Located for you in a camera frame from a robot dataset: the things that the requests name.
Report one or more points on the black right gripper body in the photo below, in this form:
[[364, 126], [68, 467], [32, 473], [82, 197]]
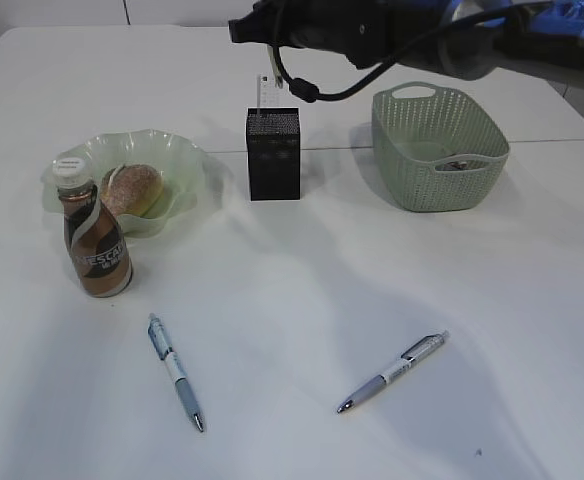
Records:
[[319, 25]]

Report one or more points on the clear plastic ruler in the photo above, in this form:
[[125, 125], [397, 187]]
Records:
[[267, 92]]

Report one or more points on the large paper ball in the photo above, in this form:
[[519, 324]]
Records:
[[458, 162]]

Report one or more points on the sugar coated bread roll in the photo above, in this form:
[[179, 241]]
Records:
[[131, 189]]

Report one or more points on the grey clear pen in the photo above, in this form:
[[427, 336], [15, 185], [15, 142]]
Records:
[[400, 366]]

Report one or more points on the brown Nescafe coffee bottle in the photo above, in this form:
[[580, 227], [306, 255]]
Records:
[[93, 238]]

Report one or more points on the beige white pen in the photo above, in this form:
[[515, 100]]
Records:
[[277, 76]]

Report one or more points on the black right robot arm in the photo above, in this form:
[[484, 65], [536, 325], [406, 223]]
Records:
[[459, 39]]

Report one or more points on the green plastic basket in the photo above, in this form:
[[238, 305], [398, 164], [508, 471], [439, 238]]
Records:
[[414, 126]]

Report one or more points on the black mesh pen holder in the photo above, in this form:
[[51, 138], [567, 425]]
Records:
[[274, 154]]

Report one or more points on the green wavy glass plate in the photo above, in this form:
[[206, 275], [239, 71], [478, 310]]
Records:
[[180, 163]]

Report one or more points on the blue white pen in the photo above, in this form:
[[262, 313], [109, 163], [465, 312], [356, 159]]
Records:
[[162, 344]]

